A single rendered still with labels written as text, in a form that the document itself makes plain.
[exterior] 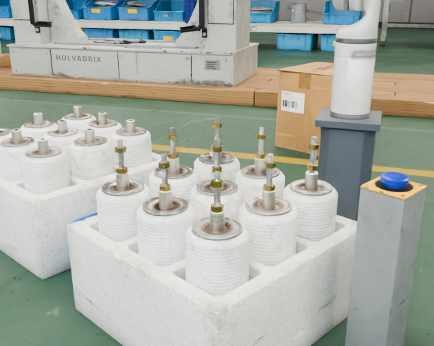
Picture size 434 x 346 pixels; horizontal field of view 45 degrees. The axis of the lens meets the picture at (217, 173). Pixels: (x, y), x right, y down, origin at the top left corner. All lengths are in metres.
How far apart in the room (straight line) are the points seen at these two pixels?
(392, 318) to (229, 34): 2.25
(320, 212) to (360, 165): 0.37
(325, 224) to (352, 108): 0.40
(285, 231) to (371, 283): 0.15
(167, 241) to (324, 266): 0.27
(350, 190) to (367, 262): 0.47
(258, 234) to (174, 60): 2.21
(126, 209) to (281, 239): 0.27
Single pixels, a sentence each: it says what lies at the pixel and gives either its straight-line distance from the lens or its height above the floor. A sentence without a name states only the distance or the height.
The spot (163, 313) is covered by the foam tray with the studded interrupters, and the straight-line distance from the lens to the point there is 0.81.
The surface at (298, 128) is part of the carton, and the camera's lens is 1.99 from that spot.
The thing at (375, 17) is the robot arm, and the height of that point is 0.53.
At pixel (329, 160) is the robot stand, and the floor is 0.20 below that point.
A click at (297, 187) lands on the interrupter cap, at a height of 0.25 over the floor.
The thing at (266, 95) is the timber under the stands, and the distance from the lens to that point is 2.74.
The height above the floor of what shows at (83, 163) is 0.21.
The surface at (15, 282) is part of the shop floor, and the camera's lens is 1.20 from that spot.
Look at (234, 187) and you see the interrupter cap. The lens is 0.92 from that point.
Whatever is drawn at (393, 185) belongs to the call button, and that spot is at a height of 0.32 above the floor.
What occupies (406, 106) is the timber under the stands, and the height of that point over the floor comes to 0.05.
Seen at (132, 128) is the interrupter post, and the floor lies 0.26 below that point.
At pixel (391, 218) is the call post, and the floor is 0.28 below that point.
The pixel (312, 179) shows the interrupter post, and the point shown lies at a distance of 0.92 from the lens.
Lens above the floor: 0.58
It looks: 20 degrees down
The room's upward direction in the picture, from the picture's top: straight up
